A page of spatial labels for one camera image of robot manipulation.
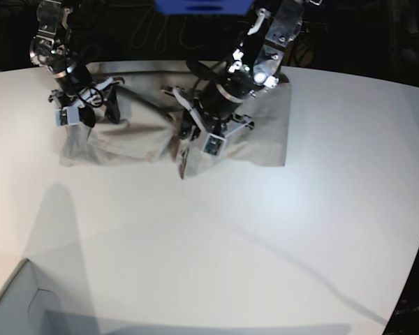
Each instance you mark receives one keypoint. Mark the blue box at top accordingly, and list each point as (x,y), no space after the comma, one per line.
(203,7)

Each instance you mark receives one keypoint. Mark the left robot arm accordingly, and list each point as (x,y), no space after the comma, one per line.
(239,108)

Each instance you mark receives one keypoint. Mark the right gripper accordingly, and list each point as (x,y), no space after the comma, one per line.
(80,107)

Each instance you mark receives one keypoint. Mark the beige t-shirt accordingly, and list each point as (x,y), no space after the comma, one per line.
(149,127)

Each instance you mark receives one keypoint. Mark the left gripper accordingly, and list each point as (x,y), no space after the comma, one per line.
(209,133)

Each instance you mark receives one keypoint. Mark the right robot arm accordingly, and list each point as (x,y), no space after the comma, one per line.
(51,47)

